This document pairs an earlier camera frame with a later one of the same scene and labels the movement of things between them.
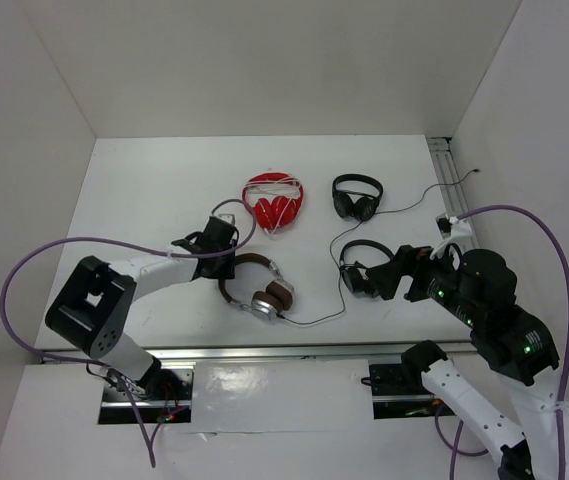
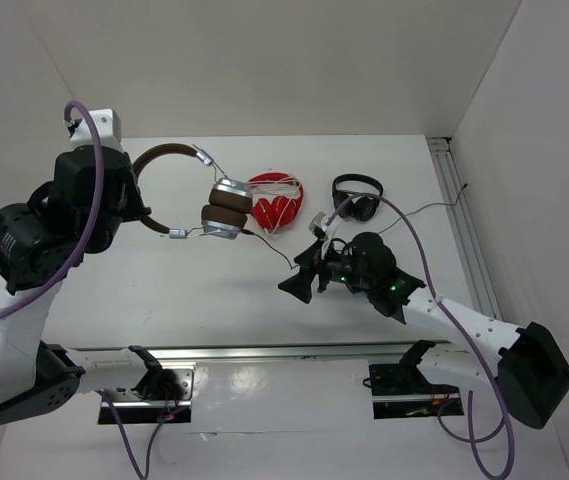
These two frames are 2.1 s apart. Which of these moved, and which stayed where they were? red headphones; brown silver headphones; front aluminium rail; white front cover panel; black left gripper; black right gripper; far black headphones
Moved: black left gripper; brown silver headphones; black right gripper
Stayed: white front cover panel; front aluminium rail; far black headphones; red headphones
